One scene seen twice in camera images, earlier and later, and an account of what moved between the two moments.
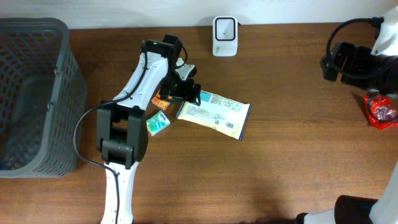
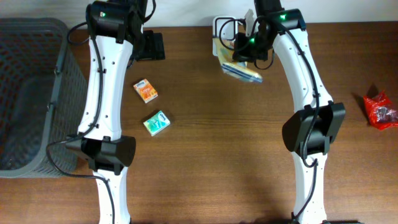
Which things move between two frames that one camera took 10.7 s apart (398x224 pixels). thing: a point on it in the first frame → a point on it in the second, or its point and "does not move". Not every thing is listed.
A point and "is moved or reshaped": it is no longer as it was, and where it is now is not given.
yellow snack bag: x=226 y=115 → x=224 y=50
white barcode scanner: x=225 y=36 does not move
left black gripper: x=185 y=93 → x=154 y=46
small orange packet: x=161 y=104 is moved or reshaped
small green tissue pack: x=157 y=122 does not move
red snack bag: x=382 y=111 does not move
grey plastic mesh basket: x=42 y=92 does not move
